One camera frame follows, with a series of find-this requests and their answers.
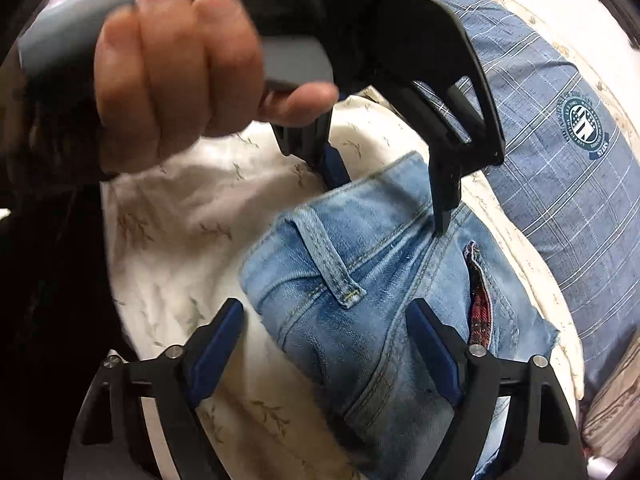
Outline cream striped floral pillow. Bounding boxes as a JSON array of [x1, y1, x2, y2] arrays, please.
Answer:
[[581, 330, 640, 462]]

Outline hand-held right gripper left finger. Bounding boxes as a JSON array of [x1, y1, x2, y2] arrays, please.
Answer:
[[70, 297, 245, 480]]

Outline blue plaid pillow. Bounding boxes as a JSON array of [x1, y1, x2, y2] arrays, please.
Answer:
[[405, 0, 640, 397]]

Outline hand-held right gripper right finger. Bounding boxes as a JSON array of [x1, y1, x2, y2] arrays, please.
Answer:
[[405, 297, 587, 480]]

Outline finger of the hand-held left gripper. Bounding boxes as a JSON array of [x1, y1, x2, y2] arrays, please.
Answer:
[[271, 109, 352, 189], [375, 0, 507, 237]]

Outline person's left hand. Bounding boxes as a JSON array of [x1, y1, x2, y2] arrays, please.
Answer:
[[92, 0, 342, 175]]

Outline blue denim pants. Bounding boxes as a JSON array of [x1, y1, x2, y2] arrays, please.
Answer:
[[239, 151, 560, 480]]

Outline cream leaf-print bed sheet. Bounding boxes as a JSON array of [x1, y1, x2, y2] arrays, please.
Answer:
[[100, 0, 640, 480]]

